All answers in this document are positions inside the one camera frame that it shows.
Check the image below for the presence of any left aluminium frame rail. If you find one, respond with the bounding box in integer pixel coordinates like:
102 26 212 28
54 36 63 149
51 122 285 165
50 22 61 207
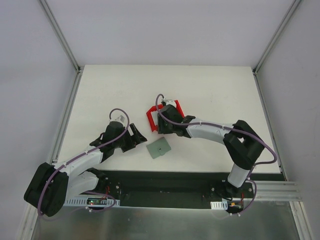
14 0 85 240

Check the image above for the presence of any aluminium frame rail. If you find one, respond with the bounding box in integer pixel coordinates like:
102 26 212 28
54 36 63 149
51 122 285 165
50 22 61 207
14 0 85 240
253 0 320 240

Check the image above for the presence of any red plastic card bin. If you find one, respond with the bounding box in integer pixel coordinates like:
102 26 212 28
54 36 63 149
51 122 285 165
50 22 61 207
146 100 185 132

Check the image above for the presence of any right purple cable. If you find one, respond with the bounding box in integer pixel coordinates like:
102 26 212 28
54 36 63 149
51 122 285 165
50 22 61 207
155 93 278 181

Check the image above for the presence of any white cable duct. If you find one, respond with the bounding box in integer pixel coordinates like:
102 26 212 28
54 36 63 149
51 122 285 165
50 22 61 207
63 196 120 208
210 201 228 211

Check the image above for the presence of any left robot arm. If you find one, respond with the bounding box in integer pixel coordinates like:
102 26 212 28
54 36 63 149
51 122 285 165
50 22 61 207
23 120 147 217

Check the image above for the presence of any right aluminium frame rail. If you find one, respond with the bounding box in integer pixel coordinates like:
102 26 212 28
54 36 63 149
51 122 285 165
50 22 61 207
253 0 320 240

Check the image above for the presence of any left white cable duct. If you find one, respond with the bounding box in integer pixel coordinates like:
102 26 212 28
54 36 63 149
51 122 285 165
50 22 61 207
63 196 120 208

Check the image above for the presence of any green leather card holder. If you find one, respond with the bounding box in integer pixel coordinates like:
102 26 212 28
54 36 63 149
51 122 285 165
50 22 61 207
146 137 172 159

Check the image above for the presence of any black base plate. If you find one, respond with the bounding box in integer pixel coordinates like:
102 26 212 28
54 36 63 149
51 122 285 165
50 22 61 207
95 170 254 209

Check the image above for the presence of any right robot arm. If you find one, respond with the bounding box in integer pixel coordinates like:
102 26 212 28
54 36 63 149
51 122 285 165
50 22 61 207
157 104 265 198

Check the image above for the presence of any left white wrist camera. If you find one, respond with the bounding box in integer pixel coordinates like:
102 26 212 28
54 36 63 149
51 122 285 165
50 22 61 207
116 115 126 124

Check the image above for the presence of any right white cable duct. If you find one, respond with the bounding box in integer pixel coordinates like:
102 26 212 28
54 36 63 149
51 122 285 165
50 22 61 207
210 201 228 211

